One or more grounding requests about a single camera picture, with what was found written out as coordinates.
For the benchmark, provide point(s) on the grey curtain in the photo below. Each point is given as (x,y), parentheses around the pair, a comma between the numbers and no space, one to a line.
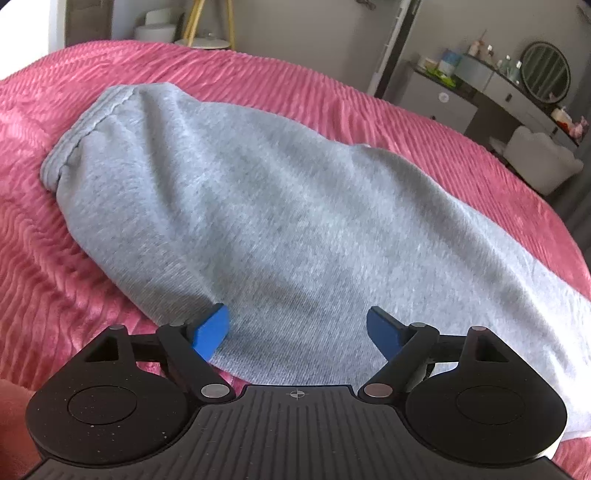
(575,203)

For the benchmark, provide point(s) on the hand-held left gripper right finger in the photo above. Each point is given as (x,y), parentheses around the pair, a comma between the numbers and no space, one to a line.
(381,330)

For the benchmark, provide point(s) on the white shell-back chair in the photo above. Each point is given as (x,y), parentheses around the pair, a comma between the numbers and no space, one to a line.
(540,161)

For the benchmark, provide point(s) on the blue and white container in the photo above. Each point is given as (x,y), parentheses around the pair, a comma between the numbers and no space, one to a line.
(450,62)

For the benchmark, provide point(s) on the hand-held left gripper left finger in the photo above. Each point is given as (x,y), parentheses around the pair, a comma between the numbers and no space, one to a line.
(212,330)

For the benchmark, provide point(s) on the white dressing table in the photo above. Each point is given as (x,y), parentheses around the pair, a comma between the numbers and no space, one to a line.
(503,87)

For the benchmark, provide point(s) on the pink ribbed blanket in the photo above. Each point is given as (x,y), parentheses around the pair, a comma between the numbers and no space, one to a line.
(277,83)

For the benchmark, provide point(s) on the grey sweat pants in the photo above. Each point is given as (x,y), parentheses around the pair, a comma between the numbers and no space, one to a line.
(277,207)

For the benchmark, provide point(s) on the white round bin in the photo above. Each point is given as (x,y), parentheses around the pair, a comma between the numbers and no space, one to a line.
(154,30)

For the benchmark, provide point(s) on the round black-framed mirror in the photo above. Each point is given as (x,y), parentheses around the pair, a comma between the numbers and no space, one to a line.
(545,71)

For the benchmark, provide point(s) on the yellow-legged round side table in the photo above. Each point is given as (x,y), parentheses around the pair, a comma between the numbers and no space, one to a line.
(210,43)

